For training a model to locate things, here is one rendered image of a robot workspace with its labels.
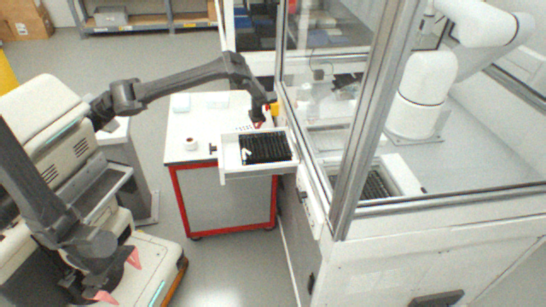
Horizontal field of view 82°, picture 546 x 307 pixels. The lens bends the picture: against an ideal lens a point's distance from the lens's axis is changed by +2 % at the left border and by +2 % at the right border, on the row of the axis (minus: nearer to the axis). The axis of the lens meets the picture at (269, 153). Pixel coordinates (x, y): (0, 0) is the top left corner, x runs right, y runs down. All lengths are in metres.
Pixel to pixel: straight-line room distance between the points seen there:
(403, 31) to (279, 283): 1.64
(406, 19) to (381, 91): 0.14
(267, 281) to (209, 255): 0.40
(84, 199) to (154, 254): 0.80
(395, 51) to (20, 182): 0.71
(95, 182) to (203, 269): 1.09
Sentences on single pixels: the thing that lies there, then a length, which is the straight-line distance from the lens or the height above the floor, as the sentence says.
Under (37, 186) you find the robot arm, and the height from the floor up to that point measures 1.35.
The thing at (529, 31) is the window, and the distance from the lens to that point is 0.82.
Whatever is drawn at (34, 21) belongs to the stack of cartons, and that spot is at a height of 0.23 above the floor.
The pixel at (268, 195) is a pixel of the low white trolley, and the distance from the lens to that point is 1.84.
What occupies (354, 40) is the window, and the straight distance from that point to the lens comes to 0.81.
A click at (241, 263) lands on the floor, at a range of 2.06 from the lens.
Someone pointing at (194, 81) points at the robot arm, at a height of 1.31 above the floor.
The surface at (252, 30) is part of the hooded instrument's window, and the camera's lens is 2.01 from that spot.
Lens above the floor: 1.81
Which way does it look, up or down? 42 degrees down
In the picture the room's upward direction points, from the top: 2 degrees clockwise
